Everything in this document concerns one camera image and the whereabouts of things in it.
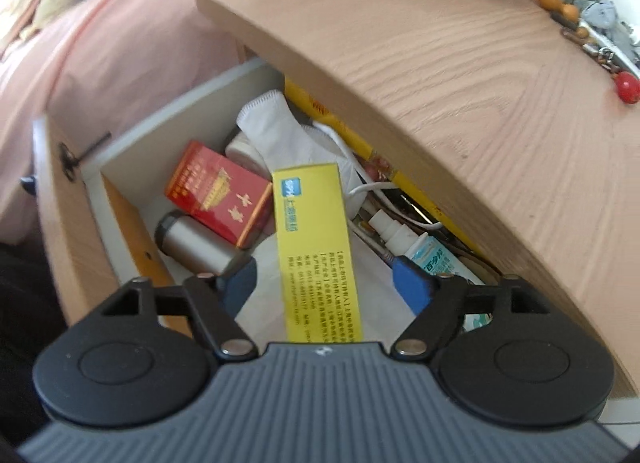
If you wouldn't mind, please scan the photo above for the grey plush keychain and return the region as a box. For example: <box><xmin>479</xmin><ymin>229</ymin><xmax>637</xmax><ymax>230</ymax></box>
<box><xmin>582</xmin><ymin>0</ymin><xmax>619</xmax><ymax>32</ymax></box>

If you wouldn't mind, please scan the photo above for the silver metal cylinder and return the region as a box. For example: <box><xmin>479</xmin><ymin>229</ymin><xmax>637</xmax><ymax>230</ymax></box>
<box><xmin>154</xmin><ymin>210</ymin><xmax>251</xmax><ymax>276</ymax></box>

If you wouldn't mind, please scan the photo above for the red cigarette box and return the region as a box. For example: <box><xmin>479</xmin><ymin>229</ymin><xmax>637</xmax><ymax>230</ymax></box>
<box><xmin>164</xmin><ymin>140</ymin><xmax>274</xmax><ymax>250</ymax></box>

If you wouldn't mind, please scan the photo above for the white spray bottle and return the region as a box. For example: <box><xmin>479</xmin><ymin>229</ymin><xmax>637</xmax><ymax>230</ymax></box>
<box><xmin>371</xmin><ymin>210</ymin><xmax>493</xmax><ymax>333</ymax></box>

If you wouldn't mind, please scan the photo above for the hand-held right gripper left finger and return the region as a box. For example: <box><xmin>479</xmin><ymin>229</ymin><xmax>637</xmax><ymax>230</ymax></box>
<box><xmin>102</xmin><ymin>259</ymin><xmax>259</xmax><ymax>360</ymax></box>

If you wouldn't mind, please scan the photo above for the white face mask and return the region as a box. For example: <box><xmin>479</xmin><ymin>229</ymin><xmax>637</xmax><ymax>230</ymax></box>
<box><xmin>235</xmin><ymin>89</ymin><xmax>372</xmax><ymax>204</ymax></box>

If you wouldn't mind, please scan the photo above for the red ball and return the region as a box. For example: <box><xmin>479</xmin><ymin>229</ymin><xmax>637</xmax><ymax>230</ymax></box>
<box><xmin>614</xmin><ymin>71</ymin><xmax>640</xmax><ymax>104</ymax></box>

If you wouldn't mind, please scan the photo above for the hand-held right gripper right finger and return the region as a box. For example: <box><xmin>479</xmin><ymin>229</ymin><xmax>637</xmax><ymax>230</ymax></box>
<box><xmin>390</xmin><ymin>259</ymin><xmax>550</xmax><ymax>360</ymax></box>

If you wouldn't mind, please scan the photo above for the long yellow flat box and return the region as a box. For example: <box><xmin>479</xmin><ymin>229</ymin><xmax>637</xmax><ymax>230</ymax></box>
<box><xmin>284</xmin><ymin>77</ymin><xmax>485</xmax><ymax>260</ymax></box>

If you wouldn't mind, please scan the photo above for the yellow medicine box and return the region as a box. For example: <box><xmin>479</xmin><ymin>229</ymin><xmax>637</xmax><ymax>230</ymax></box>
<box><xmin>271</xmin><ymin>162</ymin><xmax>364</xmax><ymax>344</ymax></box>

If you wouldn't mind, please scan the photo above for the pink bed sheet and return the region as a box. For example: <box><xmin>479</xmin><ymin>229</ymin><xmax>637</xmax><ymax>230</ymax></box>
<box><xmin>0</xmin><ymin>0</ymin><xmax>247</xmax><ymax>245</ymax></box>

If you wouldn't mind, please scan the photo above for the white cable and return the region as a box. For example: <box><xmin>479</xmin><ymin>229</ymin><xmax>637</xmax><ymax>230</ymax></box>
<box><xmin>320</xmin><ymin>124</ymin><xmax>443</xmax><ymax>264</ymax></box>

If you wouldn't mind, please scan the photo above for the wooden nightstand drawer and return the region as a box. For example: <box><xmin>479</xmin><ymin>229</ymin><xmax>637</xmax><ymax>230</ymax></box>
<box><xmin>31</xmin><ymin>57</ymin><xmax>503</xmax><ymax>344</ymax></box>

